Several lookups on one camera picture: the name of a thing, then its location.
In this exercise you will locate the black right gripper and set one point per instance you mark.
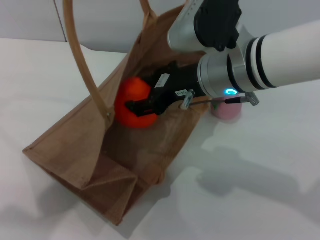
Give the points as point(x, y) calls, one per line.
point(175, 85)

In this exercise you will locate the orange toy fruit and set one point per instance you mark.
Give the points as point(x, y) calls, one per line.
point(132, 90)

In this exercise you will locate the pink toy peach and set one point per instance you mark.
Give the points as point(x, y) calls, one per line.
point(227, 112)

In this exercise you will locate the brown jute handbag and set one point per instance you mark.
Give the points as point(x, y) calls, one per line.
point(75, 160)

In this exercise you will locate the silver bolt on right gripper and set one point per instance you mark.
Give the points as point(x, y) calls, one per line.
point(187, 100)

